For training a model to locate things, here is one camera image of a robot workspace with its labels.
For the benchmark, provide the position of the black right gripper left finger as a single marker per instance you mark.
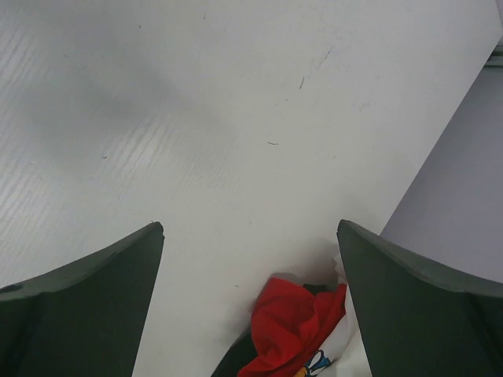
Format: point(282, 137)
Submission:
point(85, 318)

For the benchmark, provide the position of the red t shirt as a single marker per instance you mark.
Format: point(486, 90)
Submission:
point(289, 325)

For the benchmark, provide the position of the white t shirt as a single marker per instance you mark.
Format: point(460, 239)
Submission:
point(342, 354)

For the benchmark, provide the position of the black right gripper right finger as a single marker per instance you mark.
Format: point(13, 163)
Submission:
point(418, 317)

